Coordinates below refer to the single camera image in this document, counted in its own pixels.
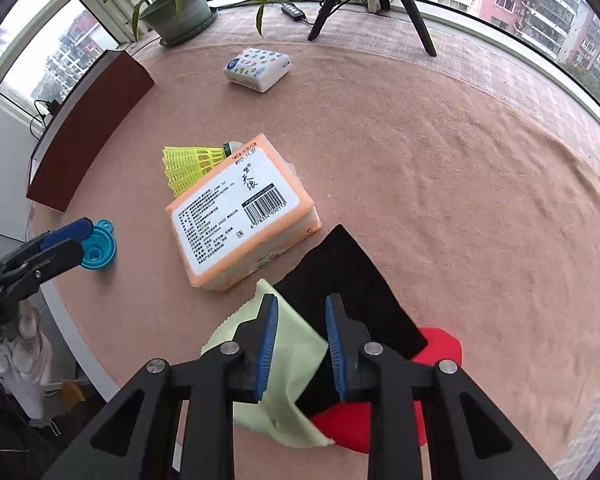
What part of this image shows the yellow shuttlecock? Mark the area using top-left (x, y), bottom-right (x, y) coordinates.
top-left (162, 142), bottom-right (243, 199)

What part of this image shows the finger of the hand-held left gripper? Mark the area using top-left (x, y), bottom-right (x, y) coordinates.
top-left (0, 238), bottom-right (86, 306)
top-left (22, 217), bottom-right (95, 253)

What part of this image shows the brown storage box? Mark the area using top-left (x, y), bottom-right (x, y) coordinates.
top-left (26, 49), bottom-right (156, 213)

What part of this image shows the person's left hand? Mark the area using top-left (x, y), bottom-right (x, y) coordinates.
top-left (0, 302), bottom-right (53, 418)

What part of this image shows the light green cloth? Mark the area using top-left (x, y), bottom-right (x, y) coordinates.
top-left (200, 279), bottom-right (333, 449)

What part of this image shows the orange tissue pack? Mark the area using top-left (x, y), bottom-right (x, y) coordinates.
top-left (165, 133), bottom-right (322, 292)

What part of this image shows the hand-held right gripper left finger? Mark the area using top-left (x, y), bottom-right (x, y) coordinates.
top-left (42, 292), bottom-right (281, 480)

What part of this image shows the red cloth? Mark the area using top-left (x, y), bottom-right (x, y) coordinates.
top-left (310, 326), bottom-right (463, 456)

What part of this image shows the black cloth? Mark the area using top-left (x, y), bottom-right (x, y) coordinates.
top-left (272, 224), bottom-right (428, 418)

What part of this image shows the potted spider plant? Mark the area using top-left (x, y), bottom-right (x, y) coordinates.
top-left (87, 0), bottom-right (301, 50)

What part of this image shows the white patterned tissue pack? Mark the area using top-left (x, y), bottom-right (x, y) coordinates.
top-left (223, 47), bottom-right (291, 93)

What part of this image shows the blue funnel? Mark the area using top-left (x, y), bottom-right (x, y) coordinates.
top-left (80, 219), bottom-right (117, 271)

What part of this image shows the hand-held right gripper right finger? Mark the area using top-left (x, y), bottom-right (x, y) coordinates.
top-left (325, 293), bottom-right (561, 480)

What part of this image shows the black tripod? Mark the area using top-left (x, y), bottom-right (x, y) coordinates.
top-left (307, 0), bottom-right (438, 58)

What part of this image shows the black charging cable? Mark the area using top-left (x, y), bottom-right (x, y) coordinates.
top-left (30, 99), bottom-right (51, 138)

